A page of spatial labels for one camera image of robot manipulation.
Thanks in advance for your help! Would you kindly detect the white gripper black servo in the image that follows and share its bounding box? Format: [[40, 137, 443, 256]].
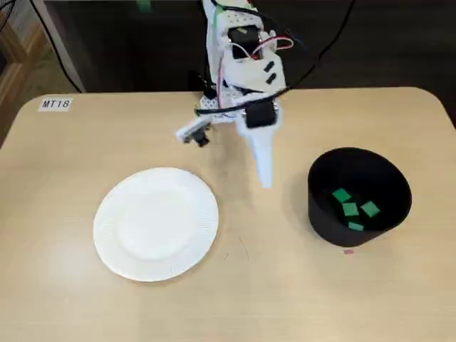
[[234, 101, 284, 189]]

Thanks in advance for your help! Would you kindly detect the black round pot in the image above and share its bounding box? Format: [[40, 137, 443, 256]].
[[306, 147, 413, 248]]

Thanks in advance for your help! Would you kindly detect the white paper plate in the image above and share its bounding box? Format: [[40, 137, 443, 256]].
[[93, 167, 220, 283]]

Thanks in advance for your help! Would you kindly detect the white MT18 label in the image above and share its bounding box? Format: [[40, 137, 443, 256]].
[[38, 98, 73, 113]]

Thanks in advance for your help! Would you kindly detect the wooden shelf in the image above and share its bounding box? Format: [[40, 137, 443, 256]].
[[0, 10, 49, 147]]

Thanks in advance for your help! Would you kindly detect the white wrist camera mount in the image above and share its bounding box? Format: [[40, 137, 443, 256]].
[[175, 117, 211, 148]]

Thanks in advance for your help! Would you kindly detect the thin black power cable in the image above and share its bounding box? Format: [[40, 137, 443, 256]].
[[284, 0, 357, 90]]

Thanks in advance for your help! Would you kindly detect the grey metal post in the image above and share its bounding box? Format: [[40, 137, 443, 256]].
[[33, 0, 86, 94]]

